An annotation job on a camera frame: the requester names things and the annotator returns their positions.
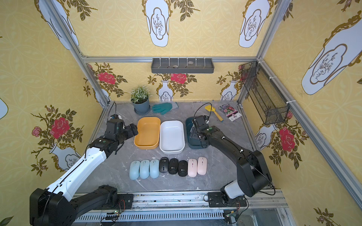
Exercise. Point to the flower seed packet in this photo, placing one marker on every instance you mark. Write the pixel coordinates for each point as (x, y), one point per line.
(231, 113)

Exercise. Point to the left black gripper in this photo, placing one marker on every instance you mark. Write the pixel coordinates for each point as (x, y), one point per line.
(129, 131)

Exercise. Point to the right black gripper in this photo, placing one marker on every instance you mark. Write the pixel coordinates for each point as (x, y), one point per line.
(195, 133)

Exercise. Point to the teal storage box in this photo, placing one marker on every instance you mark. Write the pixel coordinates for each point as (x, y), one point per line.
(189, 141)

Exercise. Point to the light blue mouse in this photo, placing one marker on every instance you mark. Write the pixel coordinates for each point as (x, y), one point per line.
(134, 171)
(144, 169)
(154, 168)

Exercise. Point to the potted green plant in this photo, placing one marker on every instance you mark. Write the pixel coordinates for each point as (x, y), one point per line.
(140, 100)

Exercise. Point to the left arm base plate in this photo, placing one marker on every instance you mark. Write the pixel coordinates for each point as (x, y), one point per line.
(122, 202)

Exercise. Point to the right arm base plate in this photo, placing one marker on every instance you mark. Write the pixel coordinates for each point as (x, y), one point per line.
(220, 200)

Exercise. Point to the pink mouse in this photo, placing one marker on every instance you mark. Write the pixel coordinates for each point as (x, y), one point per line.
(202, 165)
(192, 168)

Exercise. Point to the black mouse middle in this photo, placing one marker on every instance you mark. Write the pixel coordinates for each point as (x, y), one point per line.
(173, 166)

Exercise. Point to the white storage box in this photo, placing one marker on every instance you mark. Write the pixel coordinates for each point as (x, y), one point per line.
(172, 140)

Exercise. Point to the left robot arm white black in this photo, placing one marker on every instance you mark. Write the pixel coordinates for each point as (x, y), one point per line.
(56, 205)

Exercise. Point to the black mouse left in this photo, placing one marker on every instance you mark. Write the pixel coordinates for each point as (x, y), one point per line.
(163, 165)

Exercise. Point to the yellow storage box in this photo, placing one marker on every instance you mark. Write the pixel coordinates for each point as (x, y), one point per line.
(148, 133)

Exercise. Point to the black wire mesh basket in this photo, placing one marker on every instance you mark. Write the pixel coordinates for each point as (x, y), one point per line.
(271, 106)

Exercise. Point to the green rubber glove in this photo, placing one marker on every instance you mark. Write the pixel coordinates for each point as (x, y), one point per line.
(164, 108)

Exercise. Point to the black mouse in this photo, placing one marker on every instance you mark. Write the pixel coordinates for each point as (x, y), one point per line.
(183, 168)
(163, 165)
(173, 166)

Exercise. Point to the grey wall shelf tray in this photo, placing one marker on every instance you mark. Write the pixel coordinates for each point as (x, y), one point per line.
(182, 65)

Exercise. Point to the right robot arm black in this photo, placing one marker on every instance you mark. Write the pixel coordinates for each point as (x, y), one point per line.
(252, 172)

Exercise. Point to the black mouse right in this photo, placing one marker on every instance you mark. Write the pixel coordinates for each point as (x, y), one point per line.
(183, 168)

